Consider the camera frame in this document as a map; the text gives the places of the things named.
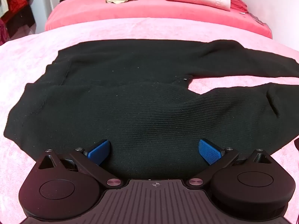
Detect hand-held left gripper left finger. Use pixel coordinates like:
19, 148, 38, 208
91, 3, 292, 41
37, 139, 123, 188

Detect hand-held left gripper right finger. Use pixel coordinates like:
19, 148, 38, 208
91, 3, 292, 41
186, 139, 277, 188

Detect black knit pants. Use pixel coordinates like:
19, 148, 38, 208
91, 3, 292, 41
3, 40, 299, 181

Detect coral red bed sheet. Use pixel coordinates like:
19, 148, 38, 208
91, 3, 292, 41
44, 0, 273, 39

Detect folded red blanket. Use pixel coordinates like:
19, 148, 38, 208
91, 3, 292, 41
225, 0, 249, 13

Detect hanging clothes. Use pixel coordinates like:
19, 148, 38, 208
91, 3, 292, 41
0, 0, 36, 45

